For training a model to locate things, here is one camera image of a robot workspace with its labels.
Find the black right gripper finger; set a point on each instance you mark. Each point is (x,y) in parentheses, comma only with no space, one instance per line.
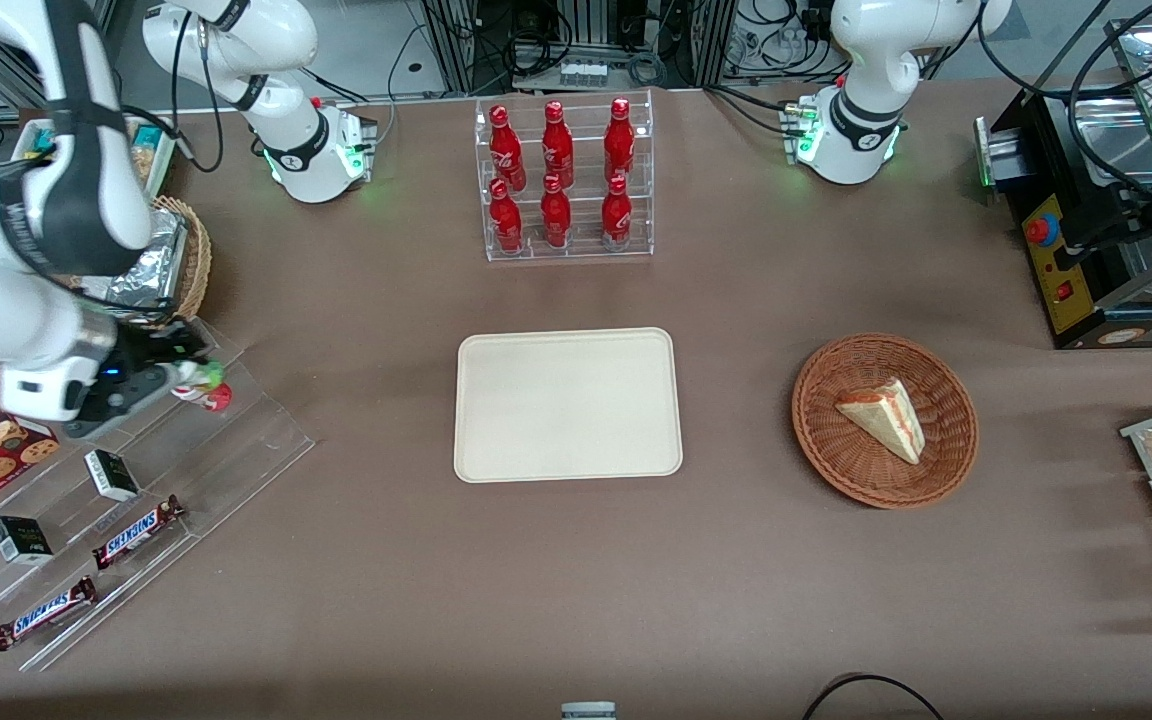
(184,342)
(161,362)

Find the cream plastic tray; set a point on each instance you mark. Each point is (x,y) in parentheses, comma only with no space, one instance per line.
(566,405)

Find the stack of foil containers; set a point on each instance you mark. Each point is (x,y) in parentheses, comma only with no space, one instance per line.
(151,280)

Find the oval wicker basket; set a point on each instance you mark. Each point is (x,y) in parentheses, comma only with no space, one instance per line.
(196,260)

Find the clear acrylic tiered stand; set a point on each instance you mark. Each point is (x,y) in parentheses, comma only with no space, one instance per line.
(226,450)

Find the small black box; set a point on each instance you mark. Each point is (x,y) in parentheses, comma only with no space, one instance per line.
(21,540)
(112,476)

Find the Snickers chocolate bar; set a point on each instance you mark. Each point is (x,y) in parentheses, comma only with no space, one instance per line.
(44,613)
(136,531)

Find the clear cracker bag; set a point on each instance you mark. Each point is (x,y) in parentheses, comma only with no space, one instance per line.
(142,166)

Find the white plastic snack bin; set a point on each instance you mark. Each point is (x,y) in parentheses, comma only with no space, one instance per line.
(168,160)

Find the teal snack packet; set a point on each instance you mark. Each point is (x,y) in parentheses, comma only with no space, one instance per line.
(147,136)
(40,145)

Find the red cola bottle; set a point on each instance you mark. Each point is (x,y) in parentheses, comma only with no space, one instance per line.
(506,145)
(506,220)
(619,140)
(557,145)
(616,213)
(555,215)

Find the clear acrylic bottle rack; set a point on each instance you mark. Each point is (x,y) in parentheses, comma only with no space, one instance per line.
(586,175)

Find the white power strip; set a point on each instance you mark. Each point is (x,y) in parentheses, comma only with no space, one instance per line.
(584,73)

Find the metal equipment rack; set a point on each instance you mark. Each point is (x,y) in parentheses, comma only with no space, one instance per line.
(576,25)

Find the small grey device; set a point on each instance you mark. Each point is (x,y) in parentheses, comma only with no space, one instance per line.
(588,711)

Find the round brown wicker basket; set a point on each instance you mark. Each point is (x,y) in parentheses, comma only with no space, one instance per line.
(836,450)

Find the triangular sandwich slice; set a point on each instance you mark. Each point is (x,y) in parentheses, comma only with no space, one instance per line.
(886,420)

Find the red emergency stop button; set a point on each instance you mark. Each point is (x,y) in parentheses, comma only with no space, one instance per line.
(1041,230)

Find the black machine with yellow panel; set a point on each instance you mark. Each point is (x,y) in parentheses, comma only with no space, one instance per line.
(1076,300)

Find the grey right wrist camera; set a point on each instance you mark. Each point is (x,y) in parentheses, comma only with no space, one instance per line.
(121,397)

